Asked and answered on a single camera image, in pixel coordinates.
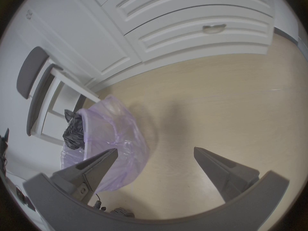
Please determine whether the black plastic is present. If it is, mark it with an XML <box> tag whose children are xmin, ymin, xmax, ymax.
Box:
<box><xmin>63</xmin><ymin>109</ymin><xmax>85</xmax><ymax>150</ymax></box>

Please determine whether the white chair dark grey seat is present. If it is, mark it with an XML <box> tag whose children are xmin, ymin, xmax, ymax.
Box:
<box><xmin>16</xmin><ymin>46</ymin><xmax>101</xmax><ymax>146</ymax></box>

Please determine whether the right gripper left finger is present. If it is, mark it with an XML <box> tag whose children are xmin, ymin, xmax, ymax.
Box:
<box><xmin>52</xmin><ymin>148</ymin><xmax>118</xmax><ymax>204</ymax></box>

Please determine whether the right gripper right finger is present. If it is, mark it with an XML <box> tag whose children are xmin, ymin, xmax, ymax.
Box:
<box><xmin>194</xmin><ymin>147</ymin><xmax>260</xmax><ymax>204</ymax></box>

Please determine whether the purple plastic bag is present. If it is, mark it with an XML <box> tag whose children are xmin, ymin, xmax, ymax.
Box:
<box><xmin>60</xmin><ymin>95</ymin><xmax>150</xmax><ymax>192</ymax></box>

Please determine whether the white wardrobe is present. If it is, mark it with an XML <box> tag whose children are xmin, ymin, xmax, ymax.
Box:
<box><xmin>14</xmin><ymin>0</ymin><xmax>275</xmax><ymax>93</ymax></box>

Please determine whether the black cable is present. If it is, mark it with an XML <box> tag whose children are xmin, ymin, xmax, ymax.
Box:
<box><xmin>95</xmin><ymin>193</ymin><xmax>107</xmax><ymax>211</ymax></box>

